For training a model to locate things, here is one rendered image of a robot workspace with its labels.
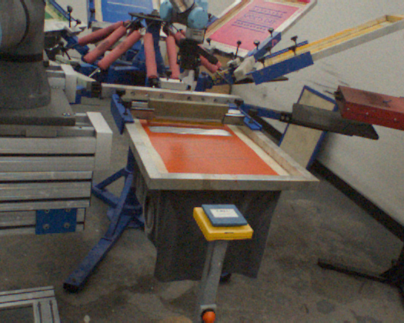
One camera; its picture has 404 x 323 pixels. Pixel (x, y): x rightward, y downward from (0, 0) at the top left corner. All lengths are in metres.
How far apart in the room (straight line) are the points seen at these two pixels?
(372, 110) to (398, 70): 1.44
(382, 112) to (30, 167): 1.84
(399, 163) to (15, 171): 3.13
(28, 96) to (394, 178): 3.18
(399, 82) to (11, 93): 3.24
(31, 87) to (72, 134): 0.13
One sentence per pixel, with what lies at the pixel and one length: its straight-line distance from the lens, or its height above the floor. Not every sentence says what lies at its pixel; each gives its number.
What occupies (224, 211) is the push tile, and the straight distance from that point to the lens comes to 1.22.
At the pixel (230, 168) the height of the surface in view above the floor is 0.95.
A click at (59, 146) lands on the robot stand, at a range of 0.95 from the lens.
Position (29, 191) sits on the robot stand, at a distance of 0.99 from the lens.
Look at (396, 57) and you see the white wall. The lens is 3.85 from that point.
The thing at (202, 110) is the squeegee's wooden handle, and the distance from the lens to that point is 1.91.
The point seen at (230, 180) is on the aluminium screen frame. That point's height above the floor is 0.99.
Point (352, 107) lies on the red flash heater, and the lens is 2.38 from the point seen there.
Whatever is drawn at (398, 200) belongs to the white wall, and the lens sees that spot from 3.72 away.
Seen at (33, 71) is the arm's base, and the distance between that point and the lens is 0.92.
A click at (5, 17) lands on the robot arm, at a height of 1.44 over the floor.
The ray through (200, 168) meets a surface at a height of 0.95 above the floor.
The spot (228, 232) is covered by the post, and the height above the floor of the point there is 0.95.
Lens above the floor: 1.54
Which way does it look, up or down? 22 degrees down
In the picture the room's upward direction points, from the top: 10 degrees clockwise
